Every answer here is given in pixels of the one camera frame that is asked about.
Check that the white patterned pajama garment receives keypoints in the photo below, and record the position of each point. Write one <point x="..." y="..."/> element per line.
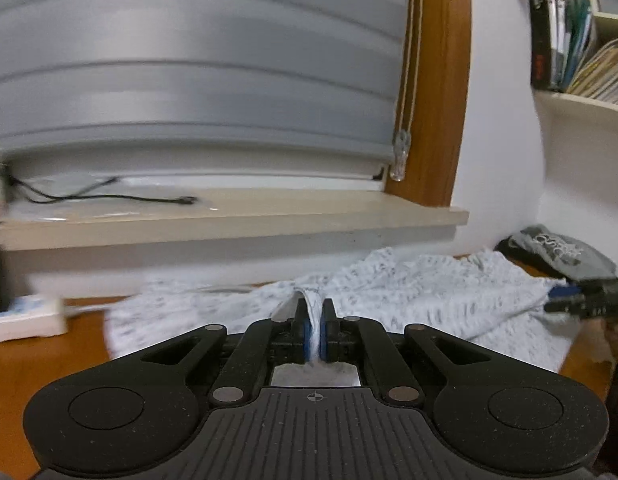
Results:
<point x="482" y="298"/>

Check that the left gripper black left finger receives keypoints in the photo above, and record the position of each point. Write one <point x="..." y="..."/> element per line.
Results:
<point x="230" y="369"/>

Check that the grey printed folded garment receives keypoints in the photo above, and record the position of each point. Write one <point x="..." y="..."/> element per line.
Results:
<point x="557" y="255"/>

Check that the black book spine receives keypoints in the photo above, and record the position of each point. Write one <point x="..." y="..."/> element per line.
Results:
<point x="540" y="44"/>

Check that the white wall bookshelf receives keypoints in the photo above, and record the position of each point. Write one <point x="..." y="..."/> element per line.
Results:
<point x="584" y="60"/>

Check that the brown wooden window frame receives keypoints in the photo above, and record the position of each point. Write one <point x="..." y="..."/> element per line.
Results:
<point x="432" y="99"/>

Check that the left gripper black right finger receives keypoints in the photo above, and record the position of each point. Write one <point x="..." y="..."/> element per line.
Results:
<point x="407" y="368"/>

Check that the white power strip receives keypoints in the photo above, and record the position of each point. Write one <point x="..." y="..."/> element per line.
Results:
<point x="33" y="316"/>

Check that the blind pull cord weight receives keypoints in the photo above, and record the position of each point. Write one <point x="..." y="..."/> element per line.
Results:
<point x="402" y="147"/>

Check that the grey window roller blind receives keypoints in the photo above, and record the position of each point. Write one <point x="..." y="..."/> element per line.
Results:
<point x="315" y="80"/>

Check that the beige window sill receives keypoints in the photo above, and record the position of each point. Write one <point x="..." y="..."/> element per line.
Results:
<point x="223" y="214"/>

